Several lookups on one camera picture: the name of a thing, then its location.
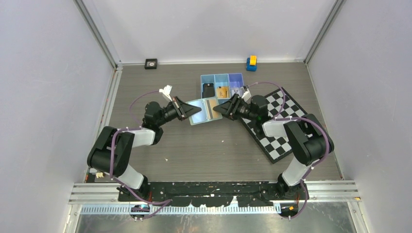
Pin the aluminium frame rail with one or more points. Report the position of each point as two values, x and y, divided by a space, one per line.
318 191

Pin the small black square box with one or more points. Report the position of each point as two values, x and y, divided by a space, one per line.
150 63

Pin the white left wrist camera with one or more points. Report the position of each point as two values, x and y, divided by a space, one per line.
166 93

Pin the mint green card holder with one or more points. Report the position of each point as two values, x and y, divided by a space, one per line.
201 117

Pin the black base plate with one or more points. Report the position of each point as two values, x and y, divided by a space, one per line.
216 194

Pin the blue three-compartment tray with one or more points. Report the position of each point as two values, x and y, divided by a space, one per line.
225 79

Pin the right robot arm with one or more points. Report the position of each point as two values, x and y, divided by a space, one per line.
309 141

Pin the orange card in tray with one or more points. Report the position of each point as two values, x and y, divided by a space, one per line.
223 92

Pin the black white checkerboard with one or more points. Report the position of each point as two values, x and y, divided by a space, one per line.
277 147

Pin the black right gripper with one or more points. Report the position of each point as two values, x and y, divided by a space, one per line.
229 108

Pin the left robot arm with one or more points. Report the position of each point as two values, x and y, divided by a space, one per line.
112 150

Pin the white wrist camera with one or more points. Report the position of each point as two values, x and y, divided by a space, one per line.
166 93
246 94

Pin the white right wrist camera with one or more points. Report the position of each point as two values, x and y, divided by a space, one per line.
246 94

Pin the blue yellow toy block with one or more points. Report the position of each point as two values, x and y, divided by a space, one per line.
251 63

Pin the white patterned card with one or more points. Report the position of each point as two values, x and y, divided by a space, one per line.
236 90

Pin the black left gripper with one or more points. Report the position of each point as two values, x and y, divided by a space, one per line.
183 110

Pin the black card in tray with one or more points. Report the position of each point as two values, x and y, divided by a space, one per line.
208 90

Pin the orange card with stripe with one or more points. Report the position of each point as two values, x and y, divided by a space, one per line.
211 113

